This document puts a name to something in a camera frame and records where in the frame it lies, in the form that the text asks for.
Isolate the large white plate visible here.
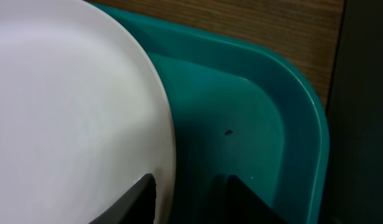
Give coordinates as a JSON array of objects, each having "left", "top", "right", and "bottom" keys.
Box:
[{"left": 0, "top": 0, "right": 175, "bottom": 223}]

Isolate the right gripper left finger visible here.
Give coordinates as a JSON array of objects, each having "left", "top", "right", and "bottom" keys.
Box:
[{"left": 90, "top": 174, "right": 157, "bottom": 224}]

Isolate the teal plastic serving tray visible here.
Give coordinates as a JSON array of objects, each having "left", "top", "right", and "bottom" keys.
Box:
[{"left": 102, "top": 6, "right": 330, "bottom": 223}]

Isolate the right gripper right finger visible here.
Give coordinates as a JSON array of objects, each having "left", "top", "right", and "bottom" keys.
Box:
[{"left": 225, "top": 175, "right": 287, "bottom": 224}]

